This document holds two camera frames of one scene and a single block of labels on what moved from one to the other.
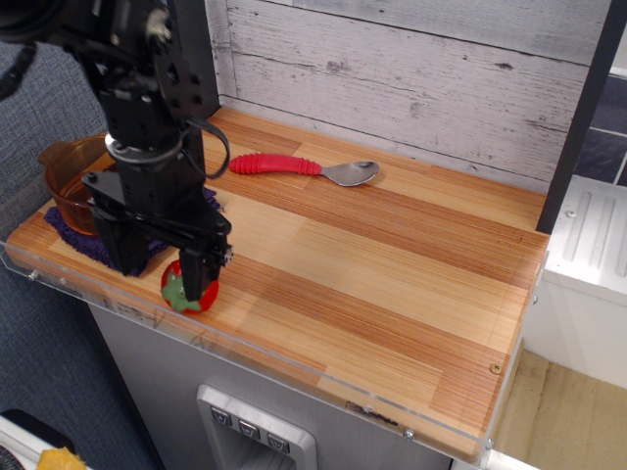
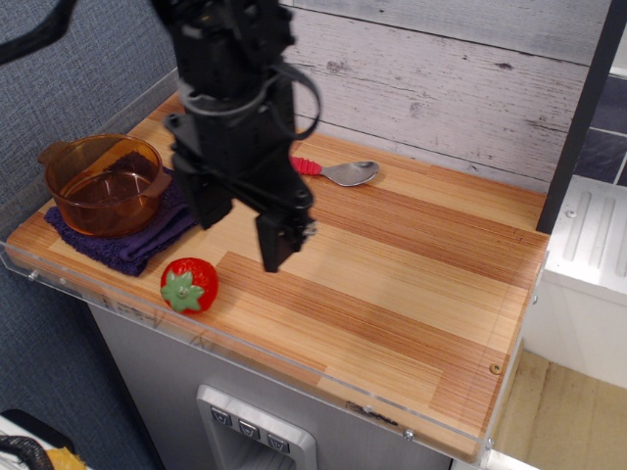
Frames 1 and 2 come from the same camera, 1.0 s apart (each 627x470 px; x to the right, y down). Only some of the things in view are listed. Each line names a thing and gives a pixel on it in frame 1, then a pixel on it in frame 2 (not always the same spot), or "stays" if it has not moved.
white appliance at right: x=577 y=318 stays
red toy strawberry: x=173 y=291 stays
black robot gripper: x=165 y=197 -> x=244 y=126
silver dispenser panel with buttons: x=244 y=437 stays
